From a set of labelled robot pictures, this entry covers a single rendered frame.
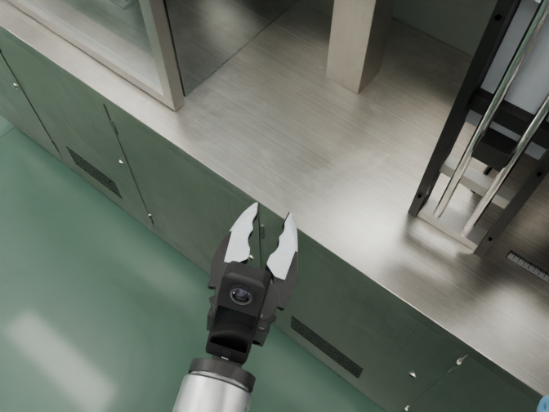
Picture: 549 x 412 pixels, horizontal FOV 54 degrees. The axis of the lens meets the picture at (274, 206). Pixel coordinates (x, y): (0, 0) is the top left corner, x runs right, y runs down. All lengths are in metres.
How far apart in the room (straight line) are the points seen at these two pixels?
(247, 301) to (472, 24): 0.97
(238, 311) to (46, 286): 1.61
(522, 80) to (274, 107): 0.57
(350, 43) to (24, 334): 1.47
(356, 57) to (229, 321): 0.75
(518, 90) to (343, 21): 0.45
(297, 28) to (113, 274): 1.14
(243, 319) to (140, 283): 1.48
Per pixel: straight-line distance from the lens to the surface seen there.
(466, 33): 1.36
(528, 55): 0.78
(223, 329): 0.56
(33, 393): 1.99
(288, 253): 0.62
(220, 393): 0.56
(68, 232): 2.18
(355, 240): 1.02
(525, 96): 0.81
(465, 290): 1.02
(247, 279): 0.51
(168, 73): 1.13
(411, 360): 1.27
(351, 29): 1.14
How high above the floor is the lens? 1.80
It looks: 59 degrees down
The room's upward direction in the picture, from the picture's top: straight up
